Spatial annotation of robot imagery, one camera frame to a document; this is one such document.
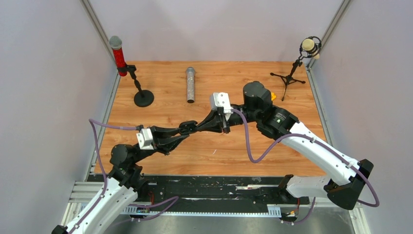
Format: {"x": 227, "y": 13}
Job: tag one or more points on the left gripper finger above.
{"x": 165, "y": 132}
{"x": 169, "y": 144}

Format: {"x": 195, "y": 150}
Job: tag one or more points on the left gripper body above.
{"x": 157, "y": 142}

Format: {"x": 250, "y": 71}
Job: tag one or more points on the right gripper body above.
{"x": 225, "y": 124}

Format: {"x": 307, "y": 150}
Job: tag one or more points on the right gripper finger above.
{"x": 212, "y": 120}
{"x": 209, "y": 128}

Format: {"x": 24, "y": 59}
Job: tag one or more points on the black earbud charging case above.
{"x": 188, "y": 127}

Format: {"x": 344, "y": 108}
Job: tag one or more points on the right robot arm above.
{"x": 344, "y": 178}

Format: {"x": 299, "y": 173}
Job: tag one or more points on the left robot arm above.
{"x": 124, "y": 183}

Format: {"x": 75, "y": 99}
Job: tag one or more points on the silver glitter microphone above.
{"x": 190, "y": 72}

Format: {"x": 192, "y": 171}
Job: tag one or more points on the red glitter microphone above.
{"x": 116, "y": 45}

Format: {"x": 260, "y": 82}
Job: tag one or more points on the beige condenser microphone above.
{"x": 310, "y": 49}

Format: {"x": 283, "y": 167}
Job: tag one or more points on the black tripod mic stand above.
{"x": 289, "y": 79}

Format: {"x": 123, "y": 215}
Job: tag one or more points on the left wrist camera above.
{"x": 145, "y": 139}

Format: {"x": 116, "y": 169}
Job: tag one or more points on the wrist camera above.
{"x": 221, "y": 99}
{"x": 145, "y": 139}

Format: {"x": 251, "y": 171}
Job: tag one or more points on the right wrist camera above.
{"x": 221, "y": 99}

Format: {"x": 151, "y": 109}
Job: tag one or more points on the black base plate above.
{"x": 218, "y": 194}

